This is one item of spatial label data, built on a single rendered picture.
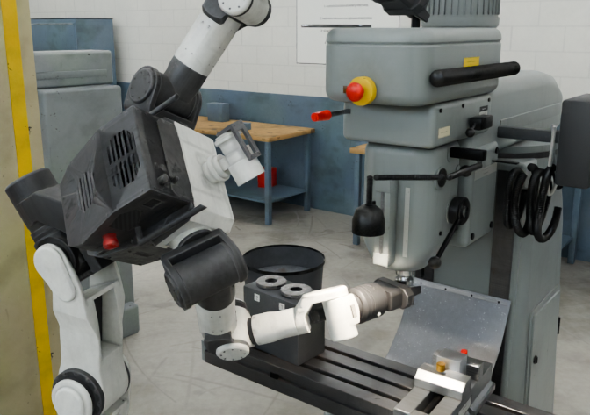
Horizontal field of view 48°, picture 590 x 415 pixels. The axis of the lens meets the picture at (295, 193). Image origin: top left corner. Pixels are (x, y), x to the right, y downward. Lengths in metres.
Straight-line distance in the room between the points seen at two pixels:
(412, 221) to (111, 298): 0.76
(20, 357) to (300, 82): 4.70
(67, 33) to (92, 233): 7.42
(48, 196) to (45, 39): 7.58
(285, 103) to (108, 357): 5.66
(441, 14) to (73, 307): 1.14
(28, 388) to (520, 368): 2.04
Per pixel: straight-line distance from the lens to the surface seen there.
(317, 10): 6.90
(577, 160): 1.71
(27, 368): 3.14
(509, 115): 1.93
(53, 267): 1.63
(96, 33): 8.78
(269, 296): 1.92
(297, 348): 1.91
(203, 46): 1.52
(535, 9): 5.92
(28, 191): 1.66
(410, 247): 1.60
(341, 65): 1.46
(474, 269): 2.06
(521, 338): 2.12
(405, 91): 1.39
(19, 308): 3.02
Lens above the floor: 1.89
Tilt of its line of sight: 14 degrees down
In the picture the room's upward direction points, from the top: straight up
